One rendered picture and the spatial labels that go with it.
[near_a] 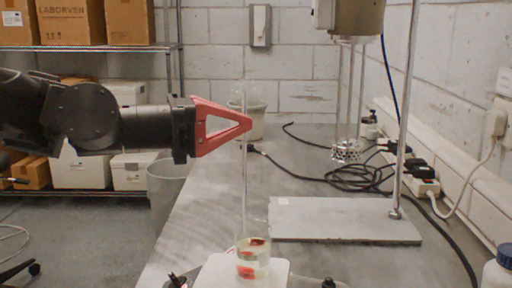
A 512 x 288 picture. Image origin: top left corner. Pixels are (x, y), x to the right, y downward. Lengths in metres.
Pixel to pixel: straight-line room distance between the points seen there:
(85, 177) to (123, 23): 0.95
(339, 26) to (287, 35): 2.06
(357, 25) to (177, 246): 0.53
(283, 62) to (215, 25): 0.49
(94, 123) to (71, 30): 2.34
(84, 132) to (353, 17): 0.55
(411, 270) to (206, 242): 0.38
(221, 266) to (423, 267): 0.38
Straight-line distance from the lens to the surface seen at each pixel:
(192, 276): 0.69
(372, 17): 0.85
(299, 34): 2.91
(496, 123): 0.98
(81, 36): 2.75
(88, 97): 0.45
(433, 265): 0.88
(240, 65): 2.93
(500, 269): 0.70
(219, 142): 0.53
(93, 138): 0.44
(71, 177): 2.93
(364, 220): 0.98
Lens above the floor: 1.18
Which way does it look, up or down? 16 degrees down
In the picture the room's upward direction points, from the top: straight up
